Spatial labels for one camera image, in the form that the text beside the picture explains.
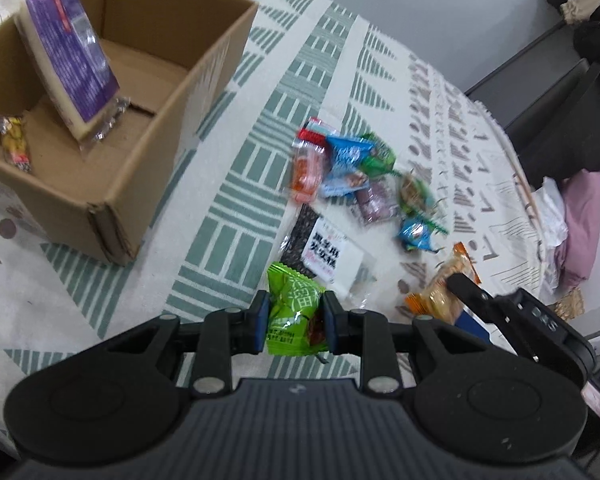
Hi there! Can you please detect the patterned bed blanket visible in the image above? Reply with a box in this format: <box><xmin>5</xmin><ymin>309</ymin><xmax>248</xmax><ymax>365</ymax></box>
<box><xmin>0</xmin><ymin>0</ymin><xmax>552</xmax><ymax>461</ymax></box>

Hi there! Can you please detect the brown cardboard box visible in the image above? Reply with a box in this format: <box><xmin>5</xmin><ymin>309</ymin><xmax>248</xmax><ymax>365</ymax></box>
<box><xmin>0</xmin><ymin>0</ymin><xmax>258</xmax><ymax>264</ymax></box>

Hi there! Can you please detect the purple cracker pack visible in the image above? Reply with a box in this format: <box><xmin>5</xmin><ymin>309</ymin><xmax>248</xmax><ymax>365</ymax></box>
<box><xmin>14</xmin><ymin>0</ymin><xmax>130</xmax><ymax>148</ymax></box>

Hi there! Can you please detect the black chair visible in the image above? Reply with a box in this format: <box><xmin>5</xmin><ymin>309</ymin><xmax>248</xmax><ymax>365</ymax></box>
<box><xmin>504</xmin><ymin>58</ymin><xmax>600</xmax><ymax>191</ymax></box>

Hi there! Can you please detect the black sesame snack pack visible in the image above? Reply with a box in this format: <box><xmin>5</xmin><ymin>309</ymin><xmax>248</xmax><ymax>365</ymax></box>
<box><xmin>278</xmin><ymin>204</ymin><xmax>376</xmax><ymax>308</ymax></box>

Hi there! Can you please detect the orange cracker pack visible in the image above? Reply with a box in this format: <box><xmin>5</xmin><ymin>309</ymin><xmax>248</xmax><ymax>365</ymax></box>
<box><xmin>405</xmin><ymin>242</ymin><xmax>481</xmax><ymax>325</ymax></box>

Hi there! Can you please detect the red snack packet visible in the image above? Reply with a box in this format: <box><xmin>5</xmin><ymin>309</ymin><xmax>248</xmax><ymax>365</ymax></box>
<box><xmin>289</xmin><ymin>117</ymin><xmax>337</xmax><ymax>204</ymax></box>

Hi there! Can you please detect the green snack bag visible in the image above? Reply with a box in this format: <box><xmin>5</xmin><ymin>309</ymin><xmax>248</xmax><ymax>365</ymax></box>
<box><xmin>266</xmin><ymin>262</ymin><xmax>327</xmax><ymax>356</ymax></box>

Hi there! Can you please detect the green candy wrapper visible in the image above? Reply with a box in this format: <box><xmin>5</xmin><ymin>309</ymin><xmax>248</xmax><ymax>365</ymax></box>
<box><xmin>358</xmin><ymin>132</ymin><xmax>396</xmax><ymax>178</ymax></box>

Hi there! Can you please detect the blue green snack packet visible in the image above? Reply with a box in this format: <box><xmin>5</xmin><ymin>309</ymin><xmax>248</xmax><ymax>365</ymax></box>
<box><xmin>396</xmin><ymin>216</ymin><xmax>449</xmax><ymax>254</ymax></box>

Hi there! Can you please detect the pink cloth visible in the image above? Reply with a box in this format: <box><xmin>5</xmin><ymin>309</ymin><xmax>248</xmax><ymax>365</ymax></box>
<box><xmin>556</xmin><ymin>169</ymin><xmax>600</xmax><ymax>290</ymax></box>

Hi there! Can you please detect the yellow snack packet in box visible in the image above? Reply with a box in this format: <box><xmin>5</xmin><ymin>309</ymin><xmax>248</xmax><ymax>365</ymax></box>
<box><xmin>0</xmin><ymin>116</ymin><xmax>32</xmax><ymax>174</ymax></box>

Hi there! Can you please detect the white crumpled cloth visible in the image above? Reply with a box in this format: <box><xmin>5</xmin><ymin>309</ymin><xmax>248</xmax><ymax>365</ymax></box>
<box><xmin>532</xmin><ymin>177</ymin><xmax>568</xmax><ymax>249</ymax></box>

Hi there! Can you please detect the nut mix snack packet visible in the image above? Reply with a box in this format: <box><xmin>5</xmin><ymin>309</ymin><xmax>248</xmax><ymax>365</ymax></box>
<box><xmin>399</xmin><ymin>172</ymin><xmax>443</xmax><ymax>220</ymax></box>

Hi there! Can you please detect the purple snack packet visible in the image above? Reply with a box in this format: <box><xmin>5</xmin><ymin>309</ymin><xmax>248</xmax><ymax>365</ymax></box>
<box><xmin>354</xmin><ymin>178</ymin><xmax>400</xmax><ymax>226</ymax></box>

